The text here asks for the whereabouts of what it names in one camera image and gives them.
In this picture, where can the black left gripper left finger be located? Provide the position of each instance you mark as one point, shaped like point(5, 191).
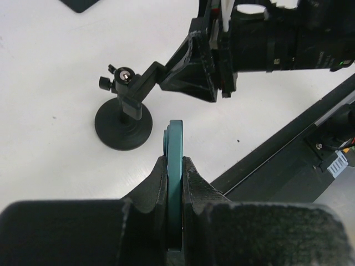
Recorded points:
point(126, 231)

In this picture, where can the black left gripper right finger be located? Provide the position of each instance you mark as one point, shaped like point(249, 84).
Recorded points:
point(218, 231)

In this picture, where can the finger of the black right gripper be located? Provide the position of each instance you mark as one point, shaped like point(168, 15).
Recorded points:
point(195, 50)
point(193, 78)

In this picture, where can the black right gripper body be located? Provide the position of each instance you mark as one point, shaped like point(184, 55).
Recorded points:
point(261, 37)

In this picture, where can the teal-edged black smartphone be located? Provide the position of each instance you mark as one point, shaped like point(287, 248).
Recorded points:
point(173, 151)

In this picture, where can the black round-base phone stand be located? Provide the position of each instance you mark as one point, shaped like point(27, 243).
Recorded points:
point(124, 123)

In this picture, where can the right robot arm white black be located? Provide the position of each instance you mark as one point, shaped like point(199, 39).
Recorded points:
point(325, 38)

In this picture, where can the black phone lying flat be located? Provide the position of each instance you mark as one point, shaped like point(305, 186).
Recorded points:
point(79, 6)

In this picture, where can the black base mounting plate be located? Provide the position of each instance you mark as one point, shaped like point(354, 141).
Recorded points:
point(291, 166)

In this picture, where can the right white cable duct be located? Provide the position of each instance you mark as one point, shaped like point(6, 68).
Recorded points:
point(338, 165)

